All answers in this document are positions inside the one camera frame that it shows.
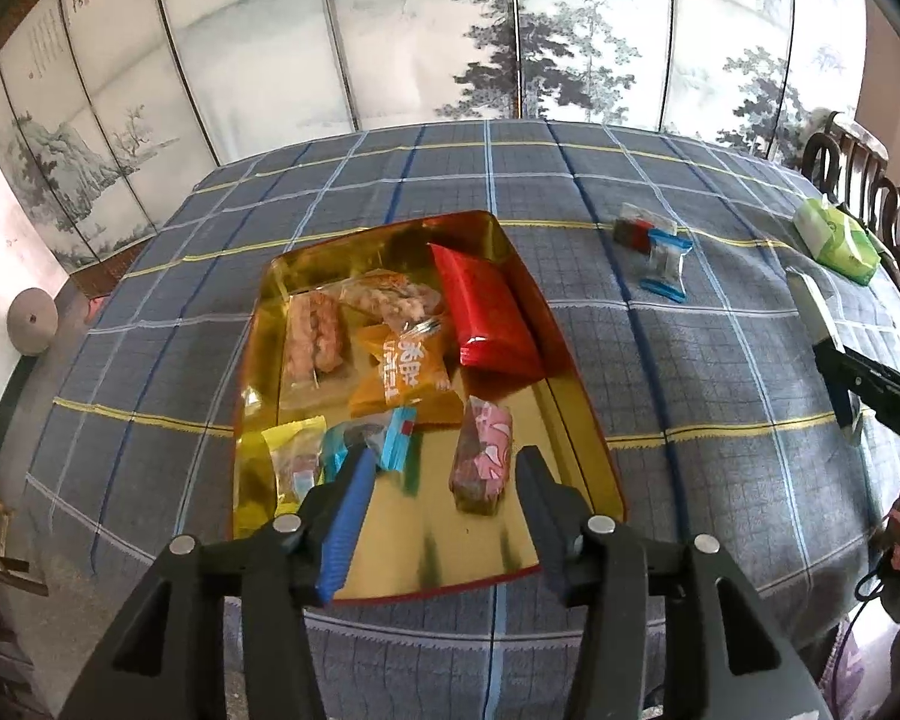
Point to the green tissue pack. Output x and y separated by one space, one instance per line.
836 240

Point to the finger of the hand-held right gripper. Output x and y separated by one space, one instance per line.
855 369
846 409

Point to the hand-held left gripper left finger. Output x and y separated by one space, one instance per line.
345 532

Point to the twisted dough snack packet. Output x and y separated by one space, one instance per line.
311 345

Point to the red snack packet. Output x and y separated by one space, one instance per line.
487 315

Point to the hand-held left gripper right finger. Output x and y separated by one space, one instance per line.
547 532

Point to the round grey disc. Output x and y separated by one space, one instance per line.
30 319

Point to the blue clear candy packet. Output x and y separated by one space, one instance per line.
667 266

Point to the yellow snack packet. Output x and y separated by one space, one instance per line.
296 457

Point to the blue snack packet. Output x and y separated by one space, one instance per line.
399 439

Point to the teal snack packet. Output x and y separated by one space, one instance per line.
337 446

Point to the clear nut snack packet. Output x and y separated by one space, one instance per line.
390 300

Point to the painted folding screen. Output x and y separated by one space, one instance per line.
420 37

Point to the golden tray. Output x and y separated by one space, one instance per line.
435 540

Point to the dark red clear candy packet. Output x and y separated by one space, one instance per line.
637 229

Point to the pink snack packet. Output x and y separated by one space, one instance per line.
484 457

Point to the orange snack packet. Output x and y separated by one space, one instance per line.
409 371

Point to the plaid grey tablecloth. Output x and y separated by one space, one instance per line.
720 390

